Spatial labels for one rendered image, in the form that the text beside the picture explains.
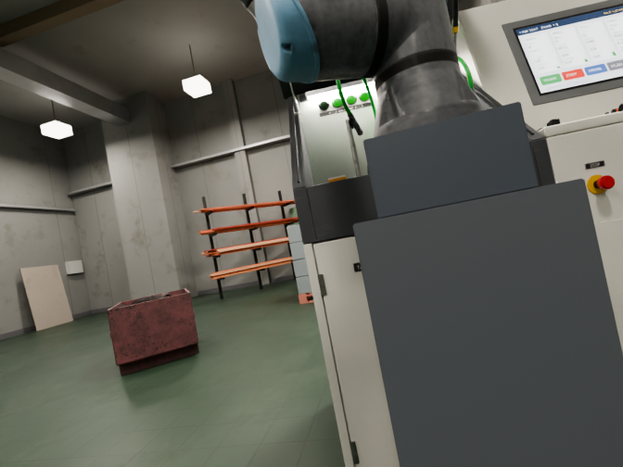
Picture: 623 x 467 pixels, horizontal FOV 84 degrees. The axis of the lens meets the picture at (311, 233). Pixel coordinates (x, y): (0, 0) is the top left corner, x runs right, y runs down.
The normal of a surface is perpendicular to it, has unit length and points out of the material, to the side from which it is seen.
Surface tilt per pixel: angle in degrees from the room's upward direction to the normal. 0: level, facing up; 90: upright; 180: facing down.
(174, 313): 90
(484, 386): 90
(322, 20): 108
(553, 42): 76
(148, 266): 90
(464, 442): 90
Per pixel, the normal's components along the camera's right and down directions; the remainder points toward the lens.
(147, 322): 0.40, -0.11
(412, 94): -0.48, -0.24
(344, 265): -0.08, -0.02
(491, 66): -0.12, -0.25
